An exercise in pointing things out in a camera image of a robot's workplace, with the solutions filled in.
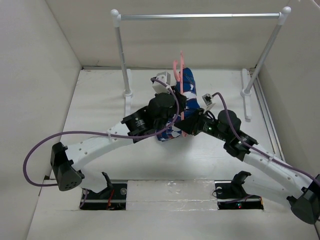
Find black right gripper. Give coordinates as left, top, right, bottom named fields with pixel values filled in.
left=174, top=107, right=229, bottom=142

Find blue patterned trousers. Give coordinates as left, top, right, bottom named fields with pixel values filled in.
left=156, top=67, right=200, bottom=142

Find pink plastic hanger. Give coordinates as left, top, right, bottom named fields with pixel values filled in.
left=172, top=49, right=189, bottom=138

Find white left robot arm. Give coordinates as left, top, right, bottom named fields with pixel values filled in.
left=50, top=91, right=187, bottom=199

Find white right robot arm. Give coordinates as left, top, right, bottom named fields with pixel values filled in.
left=174, top=108, right=320, bottom=225

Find white clothes rack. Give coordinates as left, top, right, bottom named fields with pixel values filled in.
left=110, top=6, right=292, bottom=121

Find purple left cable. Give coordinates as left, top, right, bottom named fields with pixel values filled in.
left=22, top=77, right=180, bottom=188

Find purple cable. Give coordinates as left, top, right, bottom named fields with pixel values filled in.
left=211, top=91, right=320, bottom=181
left=22, top=77, right=180, bottom=188

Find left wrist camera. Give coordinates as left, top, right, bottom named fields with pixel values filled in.
left=150, top=71, right=176, bottom=94

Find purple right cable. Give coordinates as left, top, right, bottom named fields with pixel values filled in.
left=211, top=91, right=320, bottom=181

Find aluminium side rail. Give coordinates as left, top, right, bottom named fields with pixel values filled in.
left=252, top=76, right=286, bottom=162

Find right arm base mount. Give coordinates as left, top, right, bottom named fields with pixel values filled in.
left=211, top=171, right=264, bottom=210

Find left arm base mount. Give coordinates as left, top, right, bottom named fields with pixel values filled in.
left=79, top=172, right=128, bottom=211

